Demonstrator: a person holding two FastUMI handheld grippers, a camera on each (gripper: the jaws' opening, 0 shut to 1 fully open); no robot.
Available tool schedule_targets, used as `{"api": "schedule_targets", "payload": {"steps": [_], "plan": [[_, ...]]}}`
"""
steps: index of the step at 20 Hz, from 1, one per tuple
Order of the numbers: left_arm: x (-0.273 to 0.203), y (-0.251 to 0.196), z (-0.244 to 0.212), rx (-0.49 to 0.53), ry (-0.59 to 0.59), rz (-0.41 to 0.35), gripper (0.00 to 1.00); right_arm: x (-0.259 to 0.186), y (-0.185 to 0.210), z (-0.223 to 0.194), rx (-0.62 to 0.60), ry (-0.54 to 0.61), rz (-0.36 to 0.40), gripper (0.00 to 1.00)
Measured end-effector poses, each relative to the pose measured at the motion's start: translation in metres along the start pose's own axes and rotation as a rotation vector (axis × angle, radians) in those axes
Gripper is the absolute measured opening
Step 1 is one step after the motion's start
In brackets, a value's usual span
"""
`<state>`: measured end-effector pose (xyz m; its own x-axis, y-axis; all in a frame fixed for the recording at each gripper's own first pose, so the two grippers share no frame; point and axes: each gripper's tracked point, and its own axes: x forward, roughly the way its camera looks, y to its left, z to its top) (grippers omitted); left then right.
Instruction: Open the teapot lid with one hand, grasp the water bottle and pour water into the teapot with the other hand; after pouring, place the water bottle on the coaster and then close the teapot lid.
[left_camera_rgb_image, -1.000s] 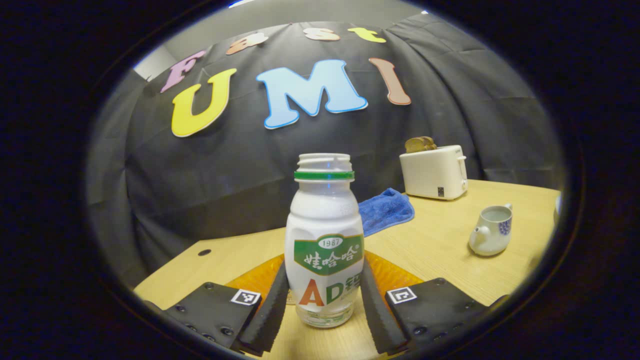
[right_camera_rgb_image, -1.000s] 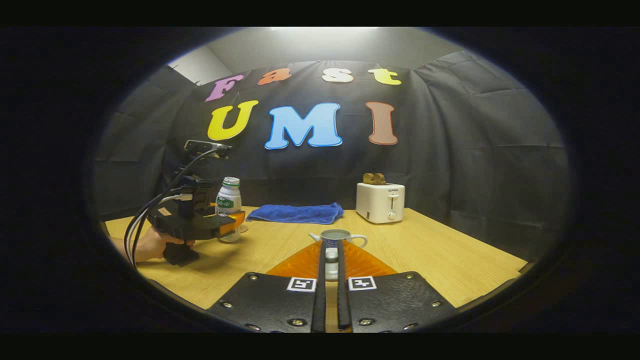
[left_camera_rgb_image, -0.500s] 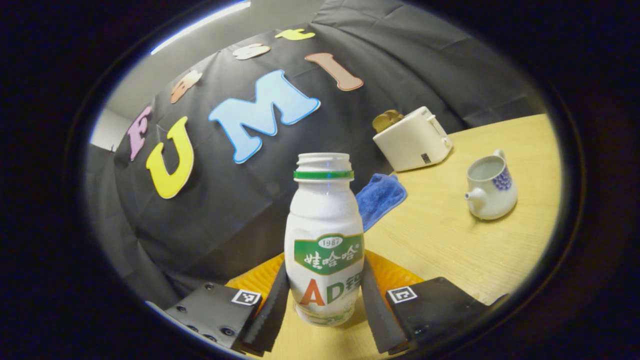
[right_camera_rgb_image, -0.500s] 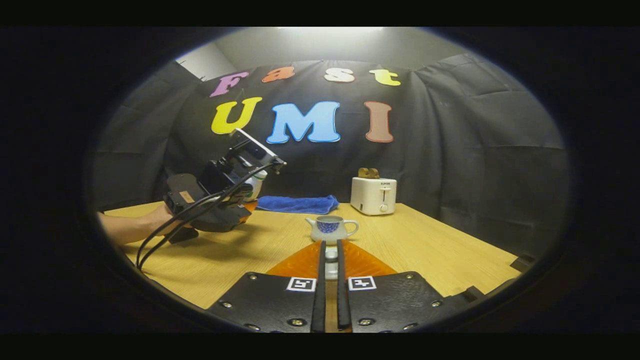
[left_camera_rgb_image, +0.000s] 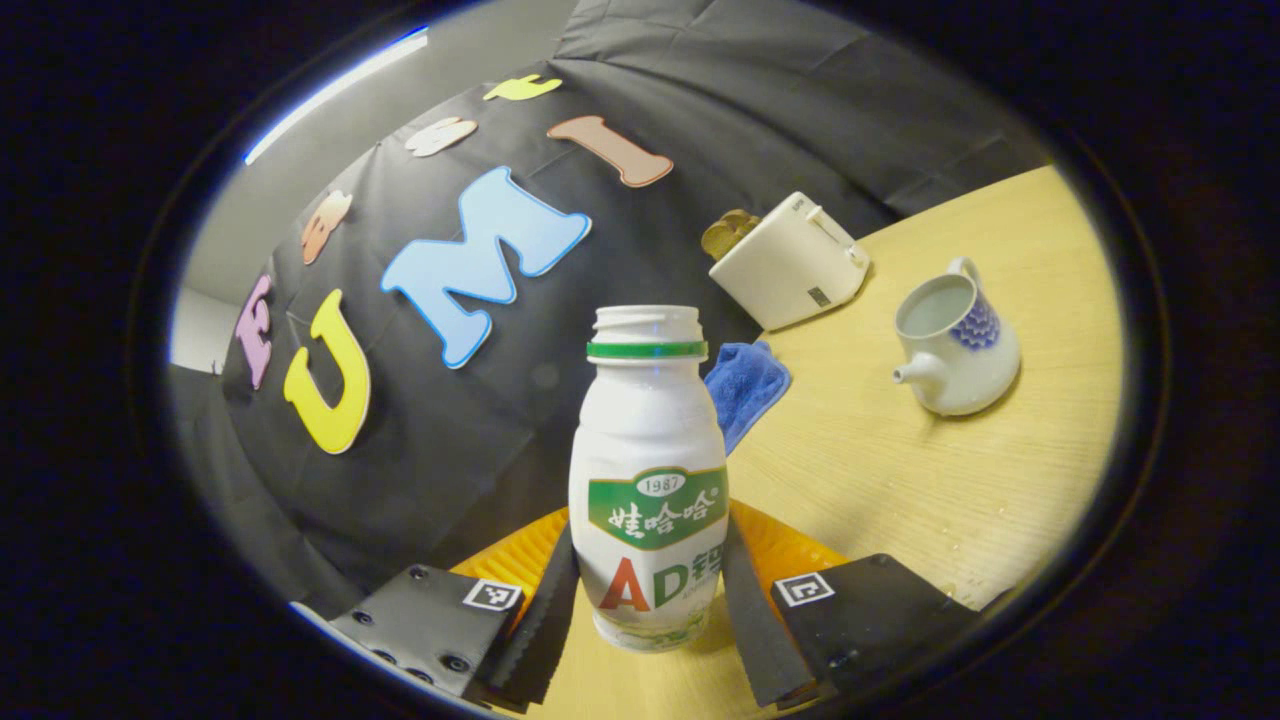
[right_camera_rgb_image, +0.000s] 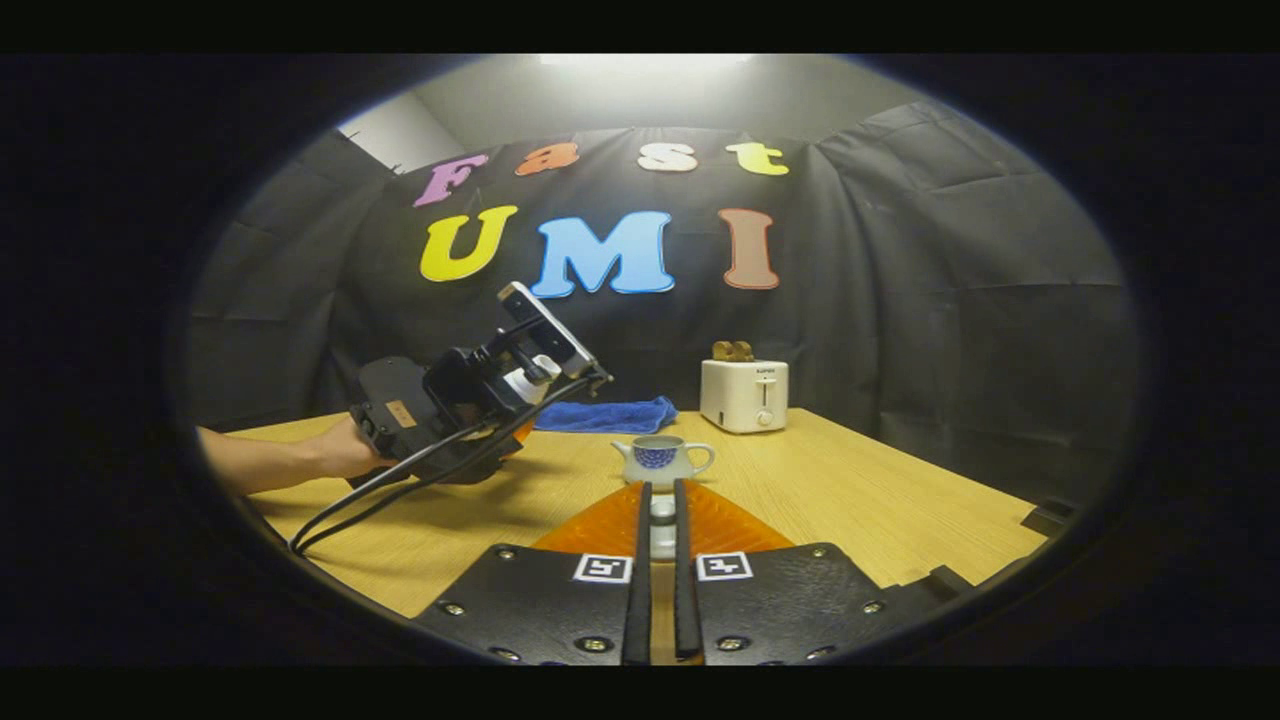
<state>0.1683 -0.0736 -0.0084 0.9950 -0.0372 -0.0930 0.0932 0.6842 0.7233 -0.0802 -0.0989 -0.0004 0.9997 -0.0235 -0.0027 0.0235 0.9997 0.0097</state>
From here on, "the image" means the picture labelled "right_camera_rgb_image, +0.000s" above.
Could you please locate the white blue teacup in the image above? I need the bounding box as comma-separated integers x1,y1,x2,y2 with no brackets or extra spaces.
611,435,717,488

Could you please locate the black cable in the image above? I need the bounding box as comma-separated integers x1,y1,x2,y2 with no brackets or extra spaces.
292,375,613,558
288,425,491,549

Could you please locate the white toaster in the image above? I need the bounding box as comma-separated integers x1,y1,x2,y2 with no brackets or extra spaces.
699,358,790,435

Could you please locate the ceiling light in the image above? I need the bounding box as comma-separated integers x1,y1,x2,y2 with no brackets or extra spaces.
540,53,753,69

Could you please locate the blue towel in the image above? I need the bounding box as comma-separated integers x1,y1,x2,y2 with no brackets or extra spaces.
533,395,679,435

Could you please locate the white water bottle green label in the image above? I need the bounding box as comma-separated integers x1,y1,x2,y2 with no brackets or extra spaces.
503,354,563,406

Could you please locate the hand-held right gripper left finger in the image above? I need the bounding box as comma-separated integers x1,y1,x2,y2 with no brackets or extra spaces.
413,481,654,667

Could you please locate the black backdrop cloth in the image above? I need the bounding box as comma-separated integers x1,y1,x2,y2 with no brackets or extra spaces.
183,100,1139,501

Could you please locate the white blue teacup lid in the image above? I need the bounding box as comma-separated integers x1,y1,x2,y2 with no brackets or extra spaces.
650,493,678,561

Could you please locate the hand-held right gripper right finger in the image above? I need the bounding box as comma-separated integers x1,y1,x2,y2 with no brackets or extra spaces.
672,478,911,667

